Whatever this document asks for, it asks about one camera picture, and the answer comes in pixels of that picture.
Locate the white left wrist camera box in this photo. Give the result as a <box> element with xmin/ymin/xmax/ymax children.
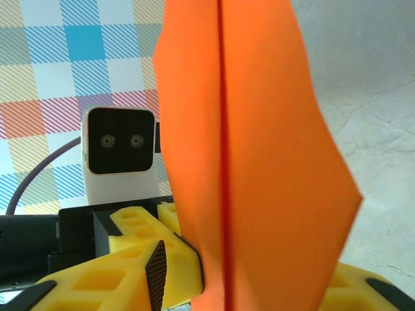
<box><xmin>80</xmin><ymin>105</ymin><xmax>163</xmax><ymax>205</ymax></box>

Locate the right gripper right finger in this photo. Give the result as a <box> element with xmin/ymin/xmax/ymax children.
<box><xmin>319</xmin><ymin>261</ymin><xmax>415</xmax><ymax>311</ymax></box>

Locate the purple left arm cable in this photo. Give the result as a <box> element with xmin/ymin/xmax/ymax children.
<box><xmin>5</xmin><ymin>135</ymin><xmax>84</xmax><ymax>215</ymax></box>

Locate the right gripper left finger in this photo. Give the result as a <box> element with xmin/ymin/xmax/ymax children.
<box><xmin>0</xmin><ymin>241</ymin><xmax>167</xmax><ymax>311</ymax></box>

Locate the orange paper sheet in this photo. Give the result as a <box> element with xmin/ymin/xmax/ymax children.
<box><xmin>152</xmin><ymin>0</ymin><xmax>364</xmax><ymax>311</ymax></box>

